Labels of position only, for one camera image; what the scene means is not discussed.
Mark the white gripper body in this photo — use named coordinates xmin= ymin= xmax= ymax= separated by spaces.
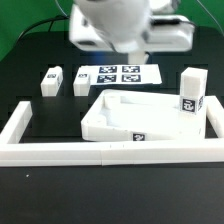
xmin=128 ymin=15 xmax=195 ymax=64

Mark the white desk tabletop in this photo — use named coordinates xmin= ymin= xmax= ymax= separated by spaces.
xmin=81 ymin=89 xmax=206 ymax=142

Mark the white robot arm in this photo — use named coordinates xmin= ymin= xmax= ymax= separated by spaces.
xmin=69 ymin=0 xmax=195 ymax=64

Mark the white marker sheet with tags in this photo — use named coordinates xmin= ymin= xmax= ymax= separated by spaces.
xmin=78 ymin=64 xmax=162 ymax=85

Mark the grey thin cable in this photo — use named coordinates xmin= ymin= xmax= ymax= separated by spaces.
xmin=54 ymin=0 xmax=73 ymax=19

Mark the black cable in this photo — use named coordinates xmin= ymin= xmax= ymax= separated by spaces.
xmin=18 ymin=13 xmax=73 ymax=41

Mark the white U-shaped obstacle frame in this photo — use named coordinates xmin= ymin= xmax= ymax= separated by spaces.
xmin=0 ymin=96 xmax=224 ymax=167

